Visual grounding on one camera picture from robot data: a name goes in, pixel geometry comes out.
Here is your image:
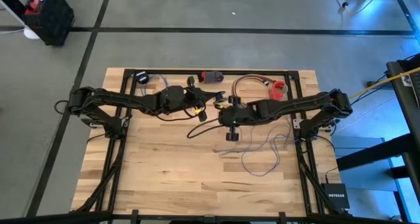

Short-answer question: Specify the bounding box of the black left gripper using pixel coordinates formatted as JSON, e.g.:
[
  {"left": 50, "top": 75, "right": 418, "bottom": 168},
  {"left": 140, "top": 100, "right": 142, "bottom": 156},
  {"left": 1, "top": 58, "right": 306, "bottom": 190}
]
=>
[{"left": 182, "top": 75, "right": 226, "bottom": 123}]

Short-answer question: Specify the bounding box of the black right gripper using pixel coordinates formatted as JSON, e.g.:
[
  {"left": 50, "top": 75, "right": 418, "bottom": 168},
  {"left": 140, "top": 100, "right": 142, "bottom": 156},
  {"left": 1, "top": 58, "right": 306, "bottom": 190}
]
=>
[{"left": 218, "top": 95, "right": 253, "bottom": 142}]

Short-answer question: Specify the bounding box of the long thin blue cord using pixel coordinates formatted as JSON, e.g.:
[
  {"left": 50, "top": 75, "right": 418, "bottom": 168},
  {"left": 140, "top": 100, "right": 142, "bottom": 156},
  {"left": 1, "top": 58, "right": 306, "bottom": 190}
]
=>
[{"left": 216, "top": 112, "right": 297, "bottom": 178}]

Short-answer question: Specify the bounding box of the grey and red pouch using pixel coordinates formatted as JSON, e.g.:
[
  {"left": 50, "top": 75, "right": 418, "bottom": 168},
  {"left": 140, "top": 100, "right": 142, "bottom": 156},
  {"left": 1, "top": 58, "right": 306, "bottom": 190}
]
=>
[{"left": 196, "top": 70, "right": 225, "bottom": 84}]

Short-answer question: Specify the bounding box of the red box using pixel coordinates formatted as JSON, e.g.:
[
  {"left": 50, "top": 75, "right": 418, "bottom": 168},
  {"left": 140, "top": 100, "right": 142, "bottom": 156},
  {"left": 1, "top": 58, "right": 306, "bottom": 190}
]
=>
[{"left": 268, "top": 80, "right": 288, "bottom": 101}]

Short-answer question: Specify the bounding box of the small black white-labelled spool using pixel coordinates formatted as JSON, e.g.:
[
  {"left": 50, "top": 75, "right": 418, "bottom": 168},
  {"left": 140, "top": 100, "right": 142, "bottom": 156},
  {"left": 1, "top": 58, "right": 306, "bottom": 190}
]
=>
[{"left": 135, "top": 71, "right": 150, "bottom": 85}]

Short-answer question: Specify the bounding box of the black crate with red items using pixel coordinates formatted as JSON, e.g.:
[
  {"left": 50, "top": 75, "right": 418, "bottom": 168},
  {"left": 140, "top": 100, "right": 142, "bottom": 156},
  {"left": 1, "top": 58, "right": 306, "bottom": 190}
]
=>
[{"left": 22, "top": 0, "right": 75, "bottom": 47}]

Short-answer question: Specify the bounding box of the black desk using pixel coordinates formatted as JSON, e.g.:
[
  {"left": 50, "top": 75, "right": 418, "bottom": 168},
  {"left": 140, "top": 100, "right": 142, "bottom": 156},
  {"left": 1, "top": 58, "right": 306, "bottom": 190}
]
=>
[{"left": 336, "top": 55, "right": 420, "bottom": 198}]

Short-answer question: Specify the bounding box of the white round base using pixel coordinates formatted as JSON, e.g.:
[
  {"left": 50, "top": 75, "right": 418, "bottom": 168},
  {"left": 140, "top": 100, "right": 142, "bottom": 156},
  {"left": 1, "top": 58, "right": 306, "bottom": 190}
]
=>
[{"left": 22, "top": 24, "right": 41, "bottom": 41}]

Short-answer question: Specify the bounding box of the white pole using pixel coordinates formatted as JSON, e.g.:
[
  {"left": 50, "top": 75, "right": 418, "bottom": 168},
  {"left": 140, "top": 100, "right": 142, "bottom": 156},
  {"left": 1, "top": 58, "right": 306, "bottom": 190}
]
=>
[{"left": 0, "top": 0, "right": 27, "bottom": 26}]

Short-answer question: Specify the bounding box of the multicoloured wire bundle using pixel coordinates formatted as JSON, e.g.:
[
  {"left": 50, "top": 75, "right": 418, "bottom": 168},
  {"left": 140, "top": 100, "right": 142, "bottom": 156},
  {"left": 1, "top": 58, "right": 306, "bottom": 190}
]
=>
[{"left": 231, "top": 74, "right": 280, "bottom": 104}]

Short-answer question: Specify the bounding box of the black aluminium table frame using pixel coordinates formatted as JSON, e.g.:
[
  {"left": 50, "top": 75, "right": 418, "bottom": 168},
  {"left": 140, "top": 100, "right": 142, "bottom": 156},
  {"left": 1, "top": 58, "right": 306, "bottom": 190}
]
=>
[{"left": 0, "top": 68, "right": 420, "bottom": 224}]

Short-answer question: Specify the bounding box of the black left camera cable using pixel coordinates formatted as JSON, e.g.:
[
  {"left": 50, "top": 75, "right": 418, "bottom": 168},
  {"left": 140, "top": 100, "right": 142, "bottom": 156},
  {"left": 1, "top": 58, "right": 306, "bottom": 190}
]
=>
[{"left": 156, "top": 107, "right": 206, "bottom": 123}]

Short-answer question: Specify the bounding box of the coiled blue cord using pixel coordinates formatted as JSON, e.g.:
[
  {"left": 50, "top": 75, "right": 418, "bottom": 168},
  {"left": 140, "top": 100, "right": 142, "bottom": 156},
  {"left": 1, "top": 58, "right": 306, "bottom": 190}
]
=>
[{"left": 140, "top": 74, "right": 169, "bottom": 96}]

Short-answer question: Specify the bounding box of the black Netgear network switch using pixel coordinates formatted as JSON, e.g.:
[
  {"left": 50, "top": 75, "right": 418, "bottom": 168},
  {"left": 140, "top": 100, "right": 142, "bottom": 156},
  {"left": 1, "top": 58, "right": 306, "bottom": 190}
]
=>
[{"left": 320, "top": 183, "right": 351, "bottom": 210}]

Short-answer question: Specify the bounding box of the hanging yellow cable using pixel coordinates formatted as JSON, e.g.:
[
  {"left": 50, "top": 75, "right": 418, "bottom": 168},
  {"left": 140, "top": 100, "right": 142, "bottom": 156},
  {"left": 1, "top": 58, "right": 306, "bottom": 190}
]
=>
[{"left": 347, "top": 66, "right": 420, "bottom": 100}]

